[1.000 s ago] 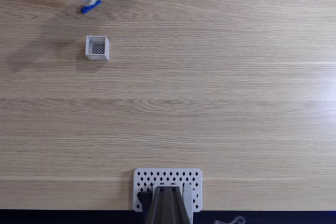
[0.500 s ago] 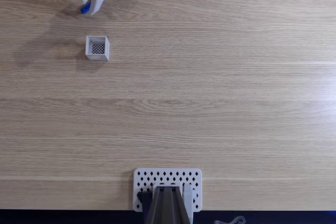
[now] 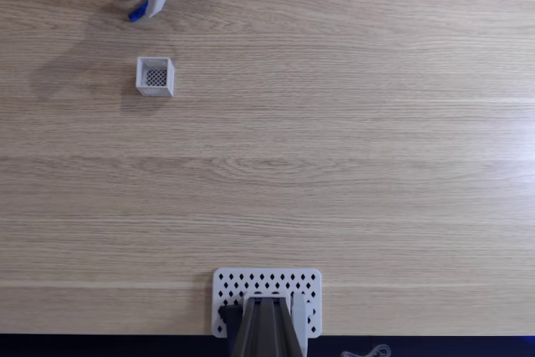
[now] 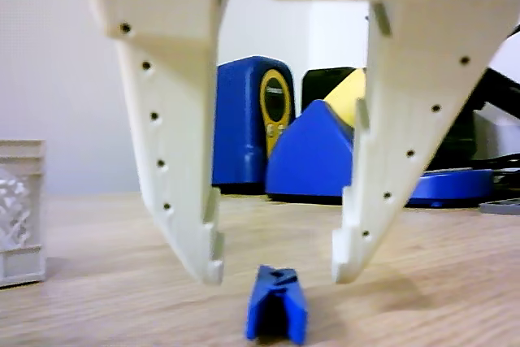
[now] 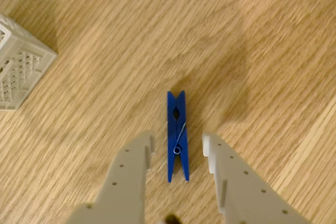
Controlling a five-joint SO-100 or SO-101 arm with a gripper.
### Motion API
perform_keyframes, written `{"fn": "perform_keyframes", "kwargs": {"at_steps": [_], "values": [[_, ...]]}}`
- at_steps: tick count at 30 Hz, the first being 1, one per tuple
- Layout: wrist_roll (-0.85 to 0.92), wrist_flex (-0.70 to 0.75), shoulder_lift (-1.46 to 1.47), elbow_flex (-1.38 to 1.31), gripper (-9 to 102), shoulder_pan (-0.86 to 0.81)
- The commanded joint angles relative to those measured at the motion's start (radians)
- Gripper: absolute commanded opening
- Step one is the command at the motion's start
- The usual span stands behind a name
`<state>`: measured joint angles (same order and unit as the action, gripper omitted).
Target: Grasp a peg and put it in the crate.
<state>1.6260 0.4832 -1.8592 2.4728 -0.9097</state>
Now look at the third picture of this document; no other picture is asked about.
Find blue peg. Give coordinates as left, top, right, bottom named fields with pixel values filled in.
left=127, top=0, right=149, bottom=23

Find small white lattice crate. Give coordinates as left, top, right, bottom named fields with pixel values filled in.
left=135, top=56, right=176, bottom=98

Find black corner clamp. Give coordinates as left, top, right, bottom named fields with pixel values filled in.
left=217, top=304, right=245, bottom=329

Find grey corner clamp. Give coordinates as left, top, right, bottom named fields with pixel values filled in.
left=290, top=292, right=310, bottom=356

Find white perforated base plate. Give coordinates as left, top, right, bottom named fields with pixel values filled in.
left=211, top=268, right=323, bottom=339

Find pale looped cable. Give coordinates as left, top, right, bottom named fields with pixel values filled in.
left=339, top=344, right=393, bottom=357

